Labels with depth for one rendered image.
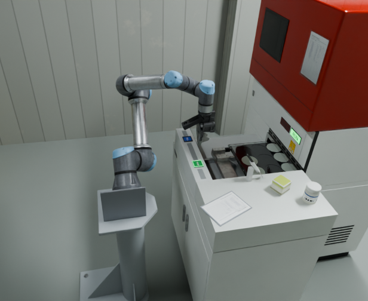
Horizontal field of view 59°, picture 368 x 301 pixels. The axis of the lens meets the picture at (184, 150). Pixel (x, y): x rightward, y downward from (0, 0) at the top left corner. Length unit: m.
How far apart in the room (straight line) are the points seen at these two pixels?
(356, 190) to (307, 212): 0.70
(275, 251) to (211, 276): 0.35
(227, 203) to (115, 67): 2.26
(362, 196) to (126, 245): 1.53
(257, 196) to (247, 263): 0.34
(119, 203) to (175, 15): 2.24
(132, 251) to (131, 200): 0.40
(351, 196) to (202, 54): 2.11
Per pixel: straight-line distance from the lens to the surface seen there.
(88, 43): 3.45
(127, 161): 1.71
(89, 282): 2.54
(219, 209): 1.62
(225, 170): 1.99
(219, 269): 1.76
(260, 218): 1.62
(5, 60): 3.60
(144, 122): 1.87
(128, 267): 2.11
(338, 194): 2.30
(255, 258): 1.79
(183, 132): 2.15
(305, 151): 1.94
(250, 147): 2.19
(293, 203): 1.75
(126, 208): 1.71
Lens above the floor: 2.11
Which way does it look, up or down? 35 degrees down
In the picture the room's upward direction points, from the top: 3 degrees clockwise
